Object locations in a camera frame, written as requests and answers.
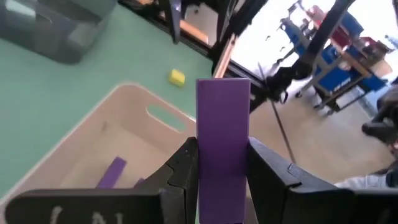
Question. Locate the blue workshop cart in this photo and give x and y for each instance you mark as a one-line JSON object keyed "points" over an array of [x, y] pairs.
{"points": [[335, 77]]}

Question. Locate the person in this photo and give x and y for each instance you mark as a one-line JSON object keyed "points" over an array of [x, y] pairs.
{"points": [[360, 181]]}

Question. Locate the dark smoky plastic bin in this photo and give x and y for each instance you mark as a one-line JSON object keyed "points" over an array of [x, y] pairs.
{"points": [[46, 43]]}

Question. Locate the beige plastic bin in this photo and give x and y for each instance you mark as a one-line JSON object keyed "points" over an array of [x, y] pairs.
{"points": [[93, 130]]}

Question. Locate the yellow cube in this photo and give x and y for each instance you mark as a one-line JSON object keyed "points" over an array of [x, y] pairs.
{"points": [[176, 77]]}

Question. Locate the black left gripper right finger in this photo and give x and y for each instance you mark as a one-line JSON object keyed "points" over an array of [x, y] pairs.
{"points": [[273, 186]]}

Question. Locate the purple rectangular block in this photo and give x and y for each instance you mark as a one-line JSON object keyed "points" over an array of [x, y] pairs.
{"points": [[112, 172], [222, 124]]}

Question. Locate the green table mat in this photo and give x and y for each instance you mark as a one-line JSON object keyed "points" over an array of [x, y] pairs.
{"points": [[124, 62]]}

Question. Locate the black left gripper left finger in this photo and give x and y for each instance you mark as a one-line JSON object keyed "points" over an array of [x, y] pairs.
{"points": [[183, 174]]}

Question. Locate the black aluminium table frame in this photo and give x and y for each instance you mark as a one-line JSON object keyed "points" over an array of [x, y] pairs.
{"points": [[326, 28]]}

